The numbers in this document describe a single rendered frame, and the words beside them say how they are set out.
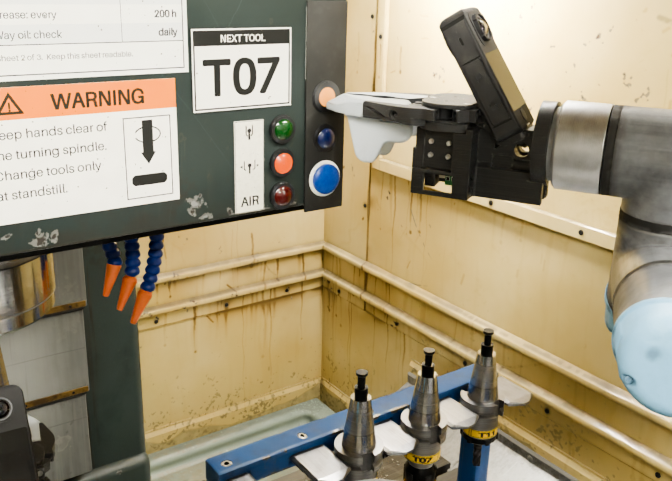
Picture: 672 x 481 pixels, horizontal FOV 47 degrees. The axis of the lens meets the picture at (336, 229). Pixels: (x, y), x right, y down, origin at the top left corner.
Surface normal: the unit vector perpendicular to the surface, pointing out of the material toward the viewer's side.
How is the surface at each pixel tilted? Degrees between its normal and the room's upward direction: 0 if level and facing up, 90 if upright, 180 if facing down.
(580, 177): 119
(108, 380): 90
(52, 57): 90
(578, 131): 62
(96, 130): 90
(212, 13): 90
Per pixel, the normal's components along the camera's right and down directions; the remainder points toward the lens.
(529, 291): -0.82, 0.16
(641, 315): -0.62, -0.78
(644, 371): -0.30, 0.29
